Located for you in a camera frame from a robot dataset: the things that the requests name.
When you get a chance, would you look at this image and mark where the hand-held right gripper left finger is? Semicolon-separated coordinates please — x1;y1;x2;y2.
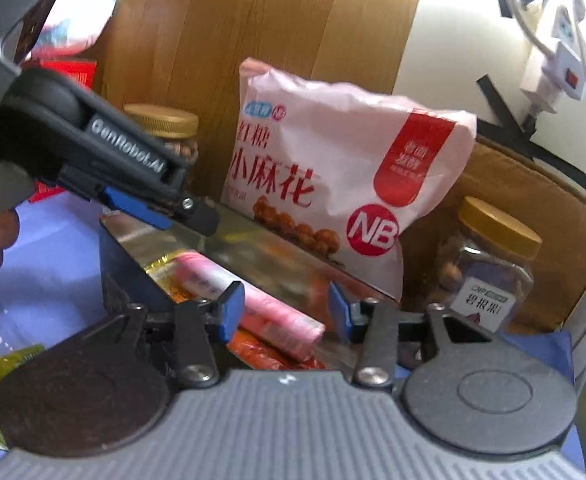
100;272;247;389

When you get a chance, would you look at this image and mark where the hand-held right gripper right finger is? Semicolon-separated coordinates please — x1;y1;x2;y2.
328;282;500;387

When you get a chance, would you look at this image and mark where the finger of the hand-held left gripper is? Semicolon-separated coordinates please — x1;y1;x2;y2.
99;186;222;236

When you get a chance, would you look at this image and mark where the pink sausage packet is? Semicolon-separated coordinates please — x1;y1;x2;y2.
172;252;327;362

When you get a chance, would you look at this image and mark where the dark tin box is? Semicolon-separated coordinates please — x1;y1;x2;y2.
97;204;405;377

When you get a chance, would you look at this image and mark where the green snack packet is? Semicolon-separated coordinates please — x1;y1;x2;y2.
0;344;47;450

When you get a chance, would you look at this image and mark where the red gift box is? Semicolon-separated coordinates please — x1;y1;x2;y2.
27;57;97;202

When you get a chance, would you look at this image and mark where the cashew jar with gold lid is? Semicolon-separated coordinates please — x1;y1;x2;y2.
122;103;200;167

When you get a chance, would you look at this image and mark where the pink white plush toy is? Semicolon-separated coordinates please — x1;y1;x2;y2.
32;0;130;57

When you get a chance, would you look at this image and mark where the pink snack bag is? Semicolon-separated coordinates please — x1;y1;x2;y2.
220;57;478;302

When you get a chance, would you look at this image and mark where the blue printed cloth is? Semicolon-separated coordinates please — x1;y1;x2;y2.
0;192;580;461

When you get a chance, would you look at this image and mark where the pecan jar with gold lid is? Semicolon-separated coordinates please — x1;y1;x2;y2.
435;196;544;337

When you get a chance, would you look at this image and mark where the wooden headboard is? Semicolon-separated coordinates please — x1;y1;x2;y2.
93;0;425;207

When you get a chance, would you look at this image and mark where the brown padded board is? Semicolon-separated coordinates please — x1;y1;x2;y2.
402;134;586;335

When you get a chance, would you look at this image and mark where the white power strip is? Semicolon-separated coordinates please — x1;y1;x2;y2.
519;0;586;117

